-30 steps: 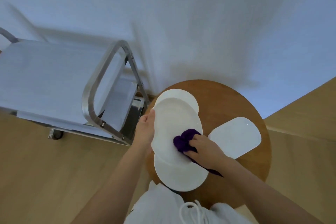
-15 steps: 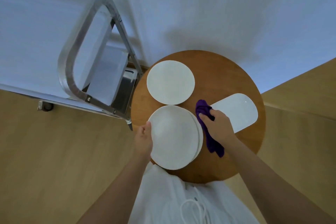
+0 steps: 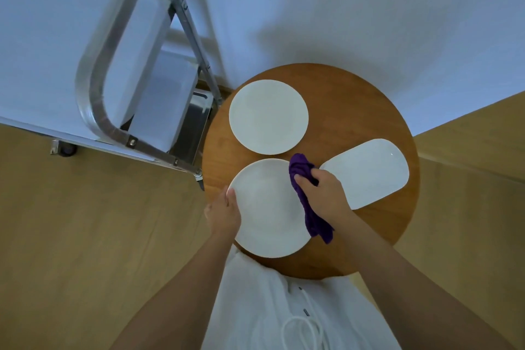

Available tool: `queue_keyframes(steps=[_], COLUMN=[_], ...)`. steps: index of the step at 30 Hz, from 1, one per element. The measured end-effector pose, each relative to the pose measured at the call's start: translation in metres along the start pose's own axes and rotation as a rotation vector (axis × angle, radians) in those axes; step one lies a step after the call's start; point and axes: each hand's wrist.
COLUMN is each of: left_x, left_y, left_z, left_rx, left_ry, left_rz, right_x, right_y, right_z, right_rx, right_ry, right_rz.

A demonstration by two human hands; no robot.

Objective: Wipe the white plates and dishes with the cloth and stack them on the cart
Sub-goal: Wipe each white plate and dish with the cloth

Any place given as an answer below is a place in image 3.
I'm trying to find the person's left hand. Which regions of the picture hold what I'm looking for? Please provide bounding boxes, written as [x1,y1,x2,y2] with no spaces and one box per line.
[204,185,242,240]

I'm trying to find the person's right hand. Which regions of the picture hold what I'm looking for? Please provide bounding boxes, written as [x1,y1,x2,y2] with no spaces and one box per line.
[294,168,353,231]

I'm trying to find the white round dinner plate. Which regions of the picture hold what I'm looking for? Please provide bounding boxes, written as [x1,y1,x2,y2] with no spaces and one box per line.
[227,158,312,259]

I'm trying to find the purple cleaning cloth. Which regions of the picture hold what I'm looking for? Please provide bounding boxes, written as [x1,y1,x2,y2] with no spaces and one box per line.
[288,153,335,244]

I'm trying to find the stack of white rectangular plates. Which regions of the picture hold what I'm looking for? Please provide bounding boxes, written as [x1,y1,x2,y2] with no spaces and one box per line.
[319,138,410,211]

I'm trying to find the stack of white round plates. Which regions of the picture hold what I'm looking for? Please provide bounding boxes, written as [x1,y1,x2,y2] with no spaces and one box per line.
[228,79,309,156]

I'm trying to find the steel three-tier cart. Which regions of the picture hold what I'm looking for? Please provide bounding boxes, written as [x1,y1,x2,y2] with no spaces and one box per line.
[0,0,222,190]

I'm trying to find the person's left forearm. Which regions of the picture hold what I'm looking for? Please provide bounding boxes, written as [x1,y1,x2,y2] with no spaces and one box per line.
[110,232,238,350]

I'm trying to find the person's right forearm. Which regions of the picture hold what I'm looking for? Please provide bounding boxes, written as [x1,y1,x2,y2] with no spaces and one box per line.
[336,218,514,350]

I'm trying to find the person's white garment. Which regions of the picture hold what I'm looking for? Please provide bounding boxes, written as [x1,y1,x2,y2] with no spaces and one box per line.
[201,247,403,350]

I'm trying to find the round wooden side table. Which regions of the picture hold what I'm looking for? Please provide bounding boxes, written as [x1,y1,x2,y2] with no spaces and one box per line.
[201,63,421,280]

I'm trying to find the white drawstring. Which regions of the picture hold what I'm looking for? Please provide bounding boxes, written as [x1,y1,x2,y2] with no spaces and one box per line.
[281,288,329,350]

